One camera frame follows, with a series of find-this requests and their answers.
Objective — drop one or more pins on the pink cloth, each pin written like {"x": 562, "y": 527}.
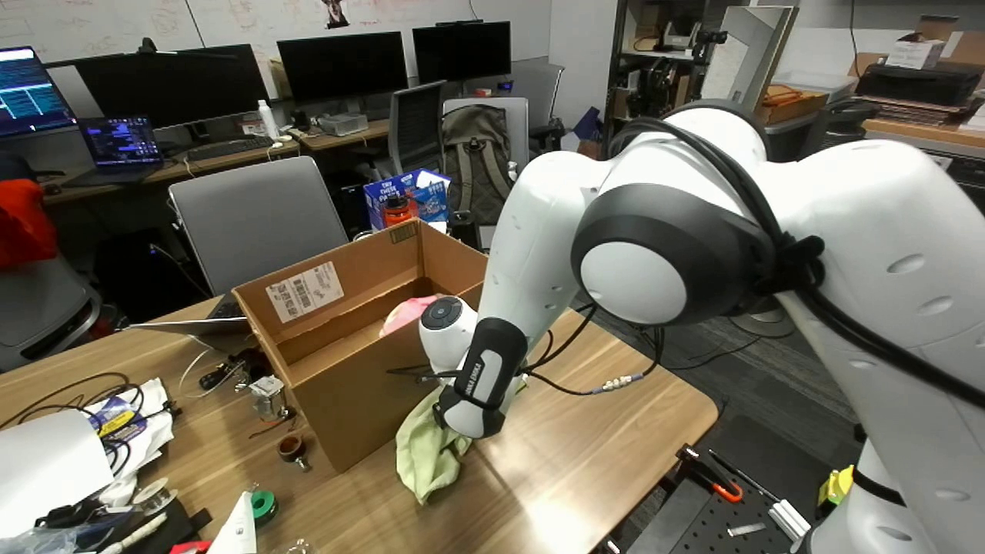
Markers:
{"x": 403, "y": 311}

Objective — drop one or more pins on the pale lime cloth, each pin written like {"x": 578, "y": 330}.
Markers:
{"x": 426, "y": 456}

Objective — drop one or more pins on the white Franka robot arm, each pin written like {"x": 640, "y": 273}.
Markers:
{"x": 903, "y": 258}

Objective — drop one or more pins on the blue printed box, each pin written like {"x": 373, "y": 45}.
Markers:
{"x": 403, "y": 203}

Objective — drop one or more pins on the brown cardboard box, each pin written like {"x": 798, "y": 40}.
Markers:
{"x": 350, "y": 388}

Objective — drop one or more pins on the olive grey backpack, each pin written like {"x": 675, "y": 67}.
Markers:
{"x": 475, "y": 171}

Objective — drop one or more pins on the dark grey office chair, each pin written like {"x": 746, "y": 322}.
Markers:
{"x": 417, "y": 127}

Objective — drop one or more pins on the black monitor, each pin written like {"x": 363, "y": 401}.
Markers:
{"x": 174, "y": 83}
{"x": 344, "y": 67}
{"x": 462, "y": 50}

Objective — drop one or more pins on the grey padded chair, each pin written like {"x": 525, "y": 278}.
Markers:
{"x": 256, "y": 220}

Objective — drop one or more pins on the small white adapter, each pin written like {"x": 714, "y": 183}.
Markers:
{"x": 267, "y": 393}

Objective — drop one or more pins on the small brown tape roll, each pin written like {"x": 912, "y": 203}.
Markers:
{"x": 293, "y": 447}

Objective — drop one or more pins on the black shelf rack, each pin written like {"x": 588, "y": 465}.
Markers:
{"x": 657, "y": 62}

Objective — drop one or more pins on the small black tool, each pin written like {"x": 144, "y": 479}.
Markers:
{"x": 232, "y": 370}

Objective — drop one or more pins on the red black hand tool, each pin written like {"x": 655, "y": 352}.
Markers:
{"x": 711, "y": 479}

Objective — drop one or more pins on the green tape roll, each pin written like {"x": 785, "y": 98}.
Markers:
{"x": 262, "y": 503}

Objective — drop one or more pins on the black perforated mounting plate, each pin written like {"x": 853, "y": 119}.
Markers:
{"x": 698, "y": 527}

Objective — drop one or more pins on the orange shelf item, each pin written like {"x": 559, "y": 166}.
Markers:
{"x": 790, "y": 104}

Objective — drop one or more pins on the white slanted panel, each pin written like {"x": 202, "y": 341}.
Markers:
{"x": 754, "y": 47}

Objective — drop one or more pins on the white triangular paper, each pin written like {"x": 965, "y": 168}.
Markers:
{"x": 238, "y": 530}

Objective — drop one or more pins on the small silver metal part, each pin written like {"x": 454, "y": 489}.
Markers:
{"x": 790, "y": 519}

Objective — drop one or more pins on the white cloth with yellow bits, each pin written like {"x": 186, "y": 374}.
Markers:
{"x": 139, "y": 432}

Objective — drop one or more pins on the laptop with purple screen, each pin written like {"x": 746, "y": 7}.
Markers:
{"x": 122, "y": 140}

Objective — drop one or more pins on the yellow green tape piece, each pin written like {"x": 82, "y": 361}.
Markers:
{"x": 839, "y": 485}

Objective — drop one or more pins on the grey chair seat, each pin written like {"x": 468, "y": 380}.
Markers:
{"x": 40, "y": 310}

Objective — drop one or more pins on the black printer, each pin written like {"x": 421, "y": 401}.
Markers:
{"x": 912, "y": 86}

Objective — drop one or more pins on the orange red jacket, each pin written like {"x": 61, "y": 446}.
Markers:
{"x": 26, "y": 220}

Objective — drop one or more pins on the brown shelf cardboard boxes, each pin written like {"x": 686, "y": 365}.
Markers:
{"x": 925, "y": 47}

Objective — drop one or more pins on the lit blue purple monitor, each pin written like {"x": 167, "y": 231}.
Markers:
{"x": 33, "y": 93}

